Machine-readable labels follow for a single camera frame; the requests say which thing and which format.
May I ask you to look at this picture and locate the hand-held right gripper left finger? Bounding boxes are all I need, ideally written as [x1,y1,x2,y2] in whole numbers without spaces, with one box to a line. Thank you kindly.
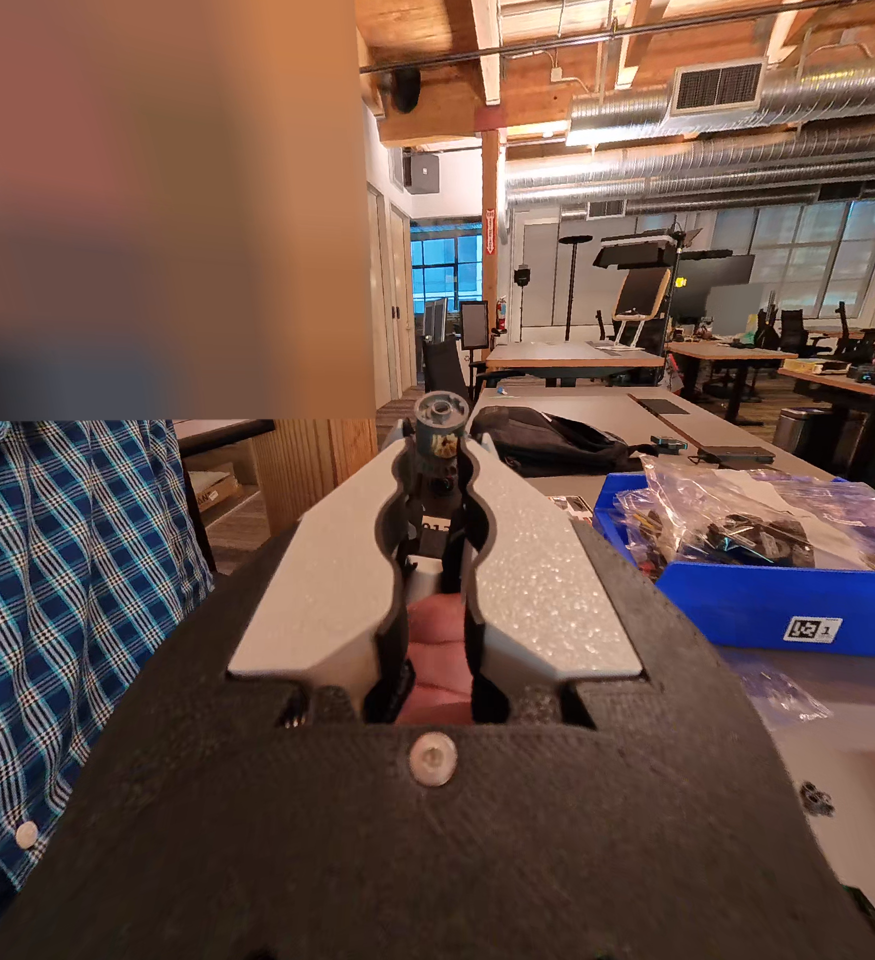
[226,431,418,725]

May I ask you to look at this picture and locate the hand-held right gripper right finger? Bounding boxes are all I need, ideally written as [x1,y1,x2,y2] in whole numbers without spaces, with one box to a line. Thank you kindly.
[452,435,645,725]

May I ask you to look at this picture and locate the grey lego gear assembly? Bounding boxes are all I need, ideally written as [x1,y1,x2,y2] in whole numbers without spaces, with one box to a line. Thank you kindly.
[411,390,472,504]

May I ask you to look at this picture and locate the lego instruction booklet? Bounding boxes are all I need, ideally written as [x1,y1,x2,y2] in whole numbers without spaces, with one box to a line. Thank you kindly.
[767,738,875,960]

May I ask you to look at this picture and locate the person's left hand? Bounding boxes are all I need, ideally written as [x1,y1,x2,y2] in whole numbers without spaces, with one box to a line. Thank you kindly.
[396,592,476,725]

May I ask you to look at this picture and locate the wooden slat panel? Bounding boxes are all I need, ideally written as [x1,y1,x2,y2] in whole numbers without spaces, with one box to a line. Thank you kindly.
[253,418,379,537]

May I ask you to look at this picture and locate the black backpack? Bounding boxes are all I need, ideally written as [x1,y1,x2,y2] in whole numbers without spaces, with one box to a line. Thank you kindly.
[469,405,656,477]

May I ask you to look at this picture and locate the blue plastic bin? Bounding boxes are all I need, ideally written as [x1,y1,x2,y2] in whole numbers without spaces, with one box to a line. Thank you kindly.
[593,471,875,650]

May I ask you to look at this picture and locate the black office chair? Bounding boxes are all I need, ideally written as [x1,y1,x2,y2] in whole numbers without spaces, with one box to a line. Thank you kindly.
[422,337,472,406]

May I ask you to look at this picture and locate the pile of clear parts bags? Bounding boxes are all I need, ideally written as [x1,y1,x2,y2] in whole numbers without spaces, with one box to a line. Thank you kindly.
[613,453,875,590]

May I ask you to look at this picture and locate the dark flat electronic device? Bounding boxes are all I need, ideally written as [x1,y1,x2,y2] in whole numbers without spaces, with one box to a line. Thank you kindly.
[696,444,776,466]

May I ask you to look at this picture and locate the wooden top desk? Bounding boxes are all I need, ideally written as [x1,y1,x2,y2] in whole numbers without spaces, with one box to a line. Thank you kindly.
[486,341,667,387]

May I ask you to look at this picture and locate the empty clear plastic bag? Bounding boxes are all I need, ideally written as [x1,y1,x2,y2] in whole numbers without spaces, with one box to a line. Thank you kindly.
[722,652,832,729]

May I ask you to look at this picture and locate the person's plaid shirt torso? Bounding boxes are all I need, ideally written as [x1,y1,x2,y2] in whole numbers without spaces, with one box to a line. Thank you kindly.
[0,420,217,939]

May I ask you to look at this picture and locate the grey trash can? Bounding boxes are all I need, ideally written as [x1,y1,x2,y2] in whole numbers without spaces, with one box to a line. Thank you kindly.
[771,407,832,455]

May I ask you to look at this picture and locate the black floor lamp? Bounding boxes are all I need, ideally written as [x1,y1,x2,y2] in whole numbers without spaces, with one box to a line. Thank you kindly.
[557,234,596,342]

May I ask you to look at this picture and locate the tilted panel on stand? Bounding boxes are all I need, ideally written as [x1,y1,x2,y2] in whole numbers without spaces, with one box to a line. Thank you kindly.
[593,231,709,354]

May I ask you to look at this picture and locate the large dark monitor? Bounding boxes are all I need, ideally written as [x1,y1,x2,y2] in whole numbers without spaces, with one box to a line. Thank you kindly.
[670,253,757,324]

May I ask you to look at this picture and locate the white air vent grille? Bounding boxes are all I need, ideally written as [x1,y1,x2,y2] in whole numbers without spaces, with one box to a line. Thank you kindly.
[670,58,769,115]

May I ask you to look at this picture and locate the silver ventilation duct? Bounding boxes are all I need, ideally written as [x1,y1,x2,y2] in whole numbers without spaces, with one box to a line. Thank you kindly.
[505,52,875,219]

